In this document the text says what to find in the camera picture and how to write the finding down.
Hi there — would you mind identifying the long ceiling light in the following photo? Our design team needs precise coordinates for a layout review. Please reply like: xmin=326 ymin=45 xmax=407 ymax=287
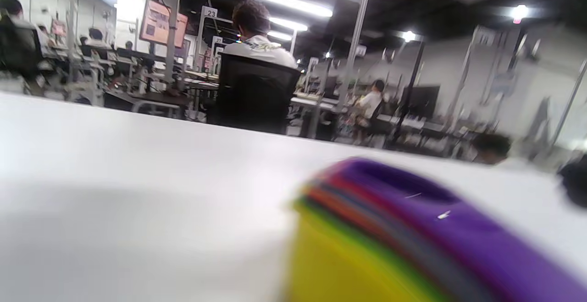
xmin=243 ymin=0 xmax=334 ymax=18

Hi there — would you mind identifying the red plastic measuring cup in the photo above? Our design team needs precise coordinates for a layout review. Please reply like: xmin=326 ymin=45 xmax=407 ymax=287
xmin=316 ymin=171 xmax=404 ymax=229

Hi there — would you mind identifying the orange plastic measuring cup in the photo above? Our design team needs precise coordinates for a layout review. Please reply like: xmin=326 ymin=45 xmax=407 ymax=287
xmin=305 ymin=185 xmax=413 ymax=257

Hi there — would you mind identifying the green plastic measuring cup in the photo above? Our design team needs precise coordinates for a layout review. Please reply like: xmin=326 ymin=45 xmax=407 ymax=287
xmin=293 ymin=194 xmax=459 ymax=302

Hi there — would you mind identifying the navy plastic measuring cup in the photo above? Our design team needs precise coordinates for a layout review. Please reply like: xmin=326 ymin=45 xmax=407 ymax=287
xmin=330 ymin=187 xmax=500 ymax=302

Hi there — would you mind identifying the orange screen monitor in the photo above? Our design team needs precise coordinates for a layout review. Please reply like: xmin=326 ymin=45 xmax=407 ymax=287
xmin=139 ymin=0 xmax=189 ymax=49

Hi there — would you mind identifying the dark brown side table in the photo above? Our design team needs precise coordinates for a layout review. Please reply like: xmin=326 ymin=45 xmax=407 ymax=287
xmin=105 ymin=89 xmax=189 ymax=108

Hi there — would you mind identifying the person's right hand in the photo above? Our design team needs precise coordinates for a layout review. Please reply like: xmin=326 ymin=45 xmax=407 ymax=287
xmin=557 ymin=155 xmax=587 ymax=209

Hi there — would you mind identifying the black equipment stand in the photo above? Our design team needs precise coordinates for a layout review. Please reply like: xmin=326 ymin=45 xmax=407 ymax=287
xmin=388 ymin=41 xmax=442 ymax=149

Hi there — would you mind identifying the purple plastic measuring cup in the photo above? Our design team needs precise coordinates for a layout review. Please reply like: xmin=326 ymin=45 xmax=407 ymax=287
xmin=316 ymin=157 xmax=587 ymax=302

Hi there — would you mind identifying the yellow plastic measuring cup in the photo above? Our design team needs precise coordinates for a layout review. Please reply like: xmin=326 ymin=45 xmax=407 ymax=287
xmin=285 ymin=199 xmax=452 ymax=302

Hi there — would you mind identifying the black mesh office chair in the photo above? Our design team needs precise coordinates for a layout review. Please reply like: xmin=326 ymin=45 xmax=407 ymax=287
xmin=207 ymin=54 xmax=302 ymax=135

